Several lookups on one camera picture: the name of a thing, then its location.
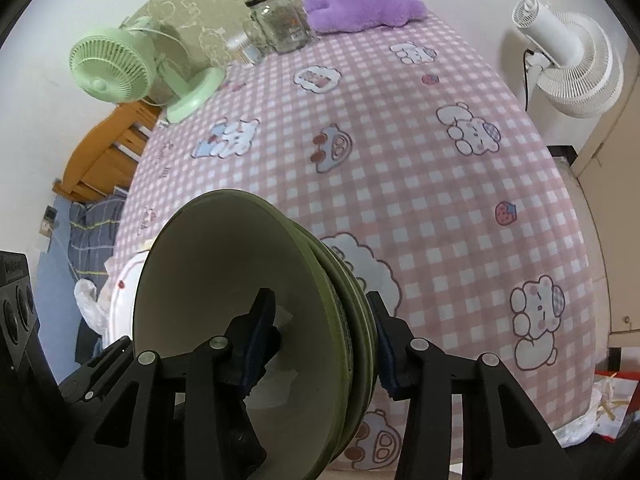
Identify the white plate red pattern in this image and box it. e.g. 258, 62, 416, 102
107, 250, 149, 342

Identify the green ceramic bowl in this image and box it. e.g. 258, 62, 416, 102
134, 190, 352, 479

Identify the white plastic bag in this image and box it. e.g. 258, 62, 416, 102
74, 278, 111, 336

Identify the black speaker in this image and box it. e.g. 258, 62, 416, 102
0, 252, 56, 388

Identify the red white box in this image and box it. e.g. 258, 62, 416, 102
594, 372, 639, 442

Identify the pink checkered tablecloth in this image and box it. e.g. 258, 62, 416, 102
113, 18, 594, 474

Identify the green desk fan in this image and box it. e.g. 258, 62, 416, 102
68, 16, 226, 124

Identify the white standing fan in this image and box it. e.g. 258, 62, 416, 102
512, 0, 624, 118

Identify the cotton swab container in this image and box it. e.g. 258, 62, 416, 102
226, 32, 264, 67

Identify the glass jar dark lid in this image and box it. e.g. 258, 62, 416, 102
244, 0, 309, 54

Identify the purple plush toy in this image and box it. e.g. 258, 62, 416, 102
304, 0, 427, 34

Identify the wall socket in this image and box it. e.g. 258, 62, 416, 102
39, 206, 58, 237

